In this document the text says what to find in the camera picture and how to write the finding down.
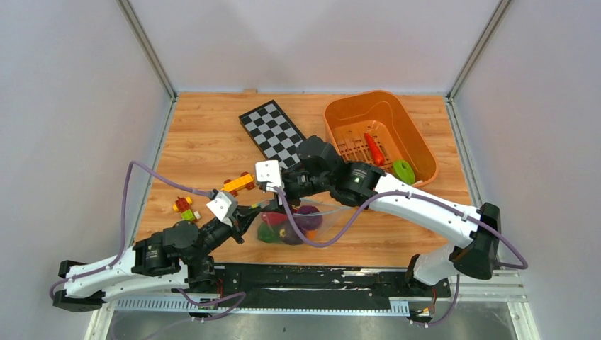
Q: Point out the orange plastic basket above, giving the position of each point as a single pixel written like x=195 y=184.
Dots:
x=381 y=115

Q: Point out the red toy chili pepper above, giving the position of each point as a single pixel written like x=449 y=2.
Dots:
x=273 y=219

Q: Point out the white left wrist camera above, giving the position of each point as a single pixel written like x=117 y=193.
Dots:
x=223 y=205

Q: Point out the dark purple toy apple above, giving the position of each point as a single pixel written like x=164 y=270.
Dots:
x=288 y=236

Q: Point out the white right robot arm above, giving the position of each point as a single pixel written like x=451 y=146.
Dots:
x=471 y=233

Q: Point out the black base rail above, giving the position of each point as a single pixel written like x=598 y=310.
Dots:
x=316 y=287

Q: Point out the black white chessboard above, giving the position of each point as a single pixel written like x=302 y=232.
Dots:
x=273 y=133

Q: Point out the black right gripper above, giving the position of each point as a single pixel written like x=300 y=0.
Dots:
x=288 y=196

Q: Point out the orange red toy carrot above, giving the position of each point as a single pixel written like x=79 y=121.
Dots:
x=376 y=153

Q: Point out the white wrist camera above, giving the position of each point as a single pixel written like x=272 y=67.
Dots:
x=223 y=205
x=268 y=175

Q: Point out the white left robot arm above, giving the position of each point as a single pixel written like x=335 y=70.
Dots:
x=176 y=258

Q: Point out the clear zip top bag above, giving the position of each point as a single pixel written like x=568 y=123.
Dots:
x=331 y=214

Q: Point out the yellow toy brick car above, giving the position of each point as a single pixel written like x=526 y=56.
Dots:
x=244 y=181

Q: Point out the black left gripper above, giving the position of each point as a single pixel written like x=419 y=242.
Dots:
x=242 y=219

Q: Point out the green toy avocado half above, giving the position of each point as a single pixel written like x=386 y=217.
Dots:
x=403 y=171

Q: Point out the red green toy brick car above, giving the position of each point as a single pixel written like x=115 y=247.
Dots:
x=183 y=206

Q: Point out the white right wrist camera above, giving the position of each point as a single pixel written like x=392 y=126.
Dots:
x=268 y=175

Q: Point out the green toy pepper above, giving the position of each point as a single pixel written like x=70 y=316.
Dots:
x=268 y=233

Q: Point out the purple toy onion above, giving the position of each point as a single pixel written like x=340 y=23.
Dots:
x=308 y=218

